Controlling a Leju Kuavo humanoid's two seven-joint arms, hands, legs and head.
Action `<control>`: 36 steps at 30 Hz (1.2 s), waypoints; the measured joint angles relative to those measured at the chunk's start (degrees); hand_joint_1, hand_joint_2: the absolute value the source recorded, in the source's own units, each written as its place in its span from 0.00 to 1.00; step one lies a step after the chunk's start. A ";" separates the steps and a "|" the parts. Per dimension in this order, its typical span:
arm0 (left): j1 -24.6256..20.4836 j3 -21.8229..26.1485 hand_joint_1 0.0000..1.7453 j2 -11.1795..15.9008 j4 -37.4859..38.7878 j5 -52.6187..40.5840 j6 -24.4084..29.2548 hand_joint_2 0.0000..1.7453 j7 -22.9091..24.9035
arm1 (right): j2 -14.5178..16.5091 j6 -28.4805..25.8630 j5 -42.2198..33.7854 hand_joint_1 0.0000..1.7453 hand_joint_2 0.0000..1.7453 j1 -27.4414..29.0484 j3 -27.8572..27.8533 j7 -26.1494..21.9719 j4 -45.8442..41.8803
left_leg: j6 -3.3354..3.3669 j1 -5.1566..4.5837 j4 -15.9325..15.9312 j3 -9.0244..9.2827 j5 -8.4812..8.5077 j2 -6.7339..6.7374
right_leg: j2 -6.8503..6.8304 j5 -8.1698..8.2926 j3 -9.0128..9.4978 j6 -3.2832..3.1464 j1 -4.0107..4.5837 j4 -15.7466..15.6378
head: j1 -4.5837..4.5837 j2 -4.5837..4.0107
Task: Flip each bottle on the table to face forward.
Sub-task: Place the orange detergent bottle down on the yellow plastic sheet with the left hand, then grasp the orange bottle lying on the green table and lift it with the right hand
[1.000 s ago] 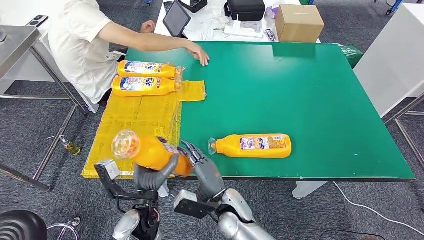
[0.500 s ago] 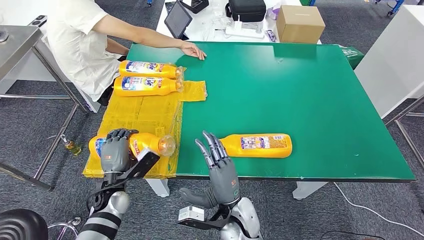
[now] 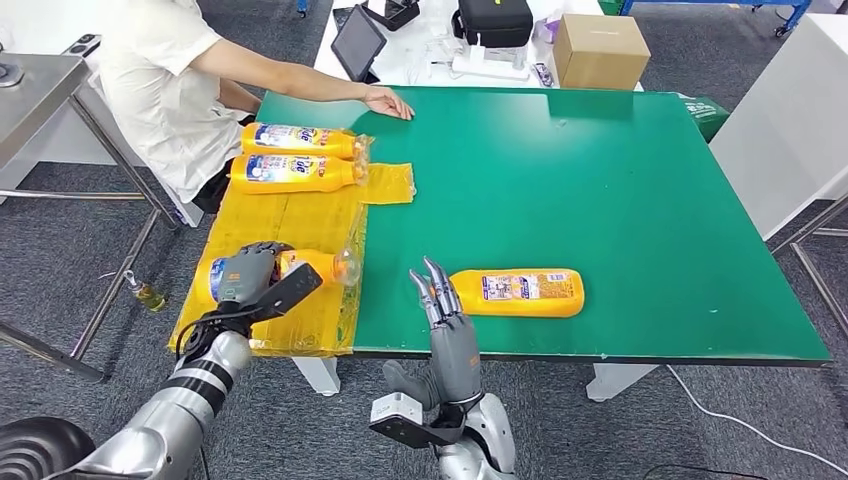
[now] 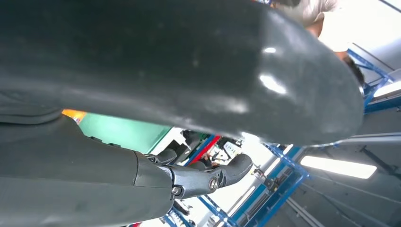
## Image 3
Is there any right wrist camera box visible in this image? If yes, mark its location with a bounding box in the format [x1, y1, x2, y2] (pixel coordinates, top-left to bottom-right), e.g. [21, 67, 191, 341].
[368, 392, 468, 450]

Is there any green table mat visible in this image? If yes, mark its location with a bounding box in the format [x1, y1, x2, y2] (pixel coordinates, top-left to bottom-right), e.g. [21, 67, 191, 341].
[254, 84, 834, 367]

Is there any black device box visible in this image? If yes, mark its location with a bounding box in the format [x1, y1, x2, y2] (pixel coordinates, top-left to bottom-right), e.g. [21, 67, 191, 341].
[360, 0, 422, 33]

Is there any black stool seat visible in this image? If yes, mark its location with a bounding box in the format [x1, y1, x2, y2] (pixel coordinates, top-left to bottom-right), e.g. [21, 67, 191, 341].
[0, 417, 97, 480]

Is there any brown cardboard box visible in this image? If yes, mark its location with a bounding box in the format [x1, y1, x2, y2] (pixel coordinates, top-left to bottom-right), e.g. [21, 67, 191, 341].
[553, 13, 653, 92]

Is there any stainless steel table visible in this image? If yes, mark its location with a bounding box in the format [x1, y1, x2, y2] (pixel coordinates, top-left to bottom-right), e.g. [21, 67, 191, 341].
[0, 52, 180, 386]

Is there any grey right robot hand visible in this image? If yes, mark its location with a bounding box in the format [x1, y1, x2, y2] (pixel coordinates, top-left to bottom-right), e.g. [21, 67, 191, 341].
[382, 256, 484, 415]

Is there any white side table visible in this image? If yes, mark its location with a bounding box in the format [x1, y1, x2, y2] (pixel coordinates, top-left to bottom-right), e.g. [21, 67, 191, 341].
[708, 13, 848, 242]

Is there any small yellow liquid bottle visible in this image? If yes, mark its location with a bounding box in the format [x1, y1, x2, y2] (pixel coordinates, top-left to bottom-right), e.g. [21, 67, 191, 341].
[122, 270, 168, 315]

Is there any grey metal table frame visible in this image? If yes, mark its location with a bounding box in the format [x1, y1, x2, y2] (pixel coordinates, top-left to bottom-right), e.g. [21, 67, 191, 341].
[768, 195, 848, 339]

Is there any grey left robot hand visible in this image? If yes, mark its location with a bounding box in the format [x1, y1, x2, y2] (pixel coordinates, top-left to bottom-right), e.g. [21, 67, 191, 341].
[215, 241, 293, 307]

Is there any green bag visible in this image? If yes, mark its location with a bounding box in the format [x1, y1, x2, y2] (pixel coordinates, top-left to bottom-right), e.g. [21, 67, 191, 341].
[676, 92, 731, 144]

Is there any white desk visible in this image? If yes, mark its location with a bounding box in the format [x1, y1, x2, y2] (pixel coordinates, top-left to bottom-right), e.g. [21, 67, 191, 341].
[312, 0, 645, 93]

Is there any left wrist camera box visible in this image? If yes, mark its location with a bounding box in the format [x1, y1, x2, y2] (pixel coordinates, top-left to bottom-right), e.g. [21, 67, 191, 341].
[248, 263, 325, 326]

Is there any person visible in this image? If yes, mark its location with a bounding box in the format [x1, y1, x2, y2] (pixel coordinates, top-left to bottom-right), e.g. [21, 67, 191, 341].
[92, 0, 417, 207]

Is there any black floor cable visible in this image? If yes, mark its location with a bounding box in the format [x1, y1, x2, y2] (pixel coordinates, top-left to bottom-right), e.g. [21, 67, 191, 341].
[642, 463, 763, 480]

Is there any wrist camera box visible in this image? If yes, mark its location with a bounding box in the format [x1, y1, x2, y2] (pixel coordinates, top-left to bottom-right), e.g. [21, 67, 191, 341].
[368, 392, 468, 450]
[248, 263, 325, 326]

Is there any person's right hand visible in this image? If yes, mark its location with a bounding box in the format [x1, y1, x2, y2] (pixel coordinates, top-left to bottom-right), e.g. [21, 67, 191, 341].
[362, 84, 417, 122]

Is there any white floor cable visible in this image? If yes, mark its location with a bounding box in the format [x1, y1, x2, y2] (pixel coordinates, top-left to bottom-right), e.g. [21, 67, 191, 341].
[667, 365, 848, 475]

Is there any white power strip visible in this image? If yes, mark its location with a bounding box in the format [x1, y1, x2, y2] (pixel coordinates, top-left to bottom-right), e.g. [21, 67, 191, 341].
[451, 40, 531, 83]

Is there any black tablet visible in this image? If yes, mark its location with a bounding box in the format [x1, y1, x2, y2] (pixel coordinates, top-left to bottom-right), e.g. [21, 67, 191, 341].
[330, 5, 389, 84]

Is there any purple plastic bag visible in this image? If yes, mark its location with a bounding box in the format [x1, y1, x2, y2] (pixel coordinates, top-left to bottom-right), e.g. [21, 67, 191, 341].
[531, 13, 563, 44]

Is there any orange detergent bottle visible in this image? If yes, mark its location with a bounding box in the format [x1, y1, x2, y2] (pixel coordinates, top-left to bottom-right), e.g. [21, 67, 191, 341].
[228, 153, 370, 196]
[239, 121, 370, 162]
[449, 267, 586, 320]
[207, 248, 364, 305]

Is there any white table foot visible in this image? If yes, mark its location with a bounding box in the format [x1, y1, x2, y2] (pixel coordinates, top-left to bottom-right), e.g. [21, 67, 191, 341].
[291, 357, 341, 397]
[586, 364, 660, 403]

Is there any yellow taped cardboard sheet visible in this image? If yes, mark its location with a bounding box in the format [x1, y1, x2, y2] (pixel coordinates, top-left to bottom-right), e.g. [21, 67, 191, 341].
[167, 129, 417, 360]

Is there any black carrying case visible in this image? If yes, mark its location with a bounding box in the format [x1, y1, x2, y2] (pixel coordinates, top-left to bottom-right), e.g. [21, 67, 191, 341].
[451, 0, 535, 50]

